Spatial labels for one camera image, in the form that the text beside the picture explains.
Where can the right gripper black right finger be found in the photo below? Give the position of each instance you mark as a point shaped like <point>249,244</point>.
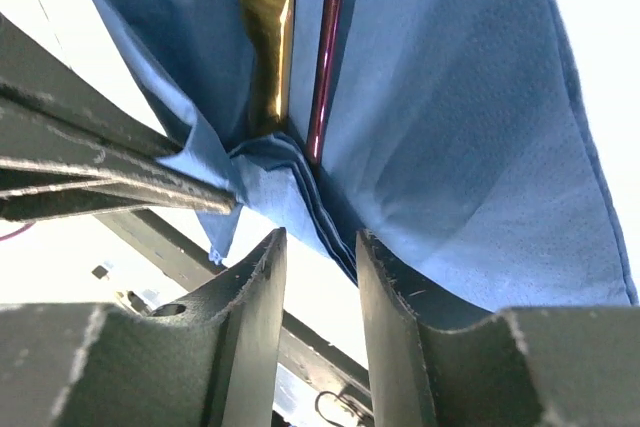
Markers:
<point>437,360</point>

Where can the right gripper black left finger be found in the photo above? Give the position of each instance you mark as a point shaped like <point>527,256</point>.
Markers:
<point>206,359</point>

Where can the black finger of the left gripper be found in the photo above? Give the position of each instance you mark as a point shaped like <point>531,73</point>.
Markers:
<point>36,80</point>
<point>32,191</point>

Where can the dark blue paper napkin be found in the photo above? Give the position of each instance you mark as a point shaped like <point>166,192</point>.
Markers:
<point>457,135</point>

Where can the purple metal spoon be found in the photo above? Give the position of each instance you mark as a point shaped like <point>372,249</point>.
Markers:
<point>324,65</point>

